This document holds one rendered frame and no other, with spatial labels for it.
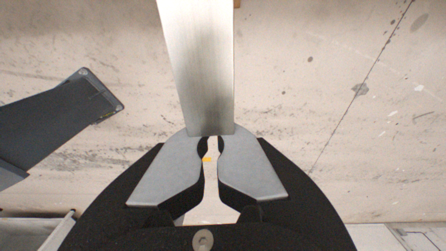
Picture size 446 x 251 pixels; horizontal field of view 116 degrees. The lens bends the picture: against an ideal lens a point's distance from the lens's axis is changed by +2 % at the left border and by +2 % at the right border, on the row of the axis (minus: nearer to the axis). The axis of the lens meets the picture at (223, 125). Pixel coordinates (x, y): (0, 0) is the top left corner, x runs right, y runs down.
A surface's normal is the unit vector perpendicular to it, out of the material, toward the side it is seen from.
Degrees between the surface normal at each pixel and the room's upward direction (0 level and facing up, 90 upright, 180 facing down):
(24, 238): 90
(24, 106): 90
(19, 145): 90
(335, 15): 0
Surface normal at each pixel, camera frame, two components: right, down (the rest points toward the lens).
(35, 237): 0.07, -0.83
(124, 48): 0.03, 0.55
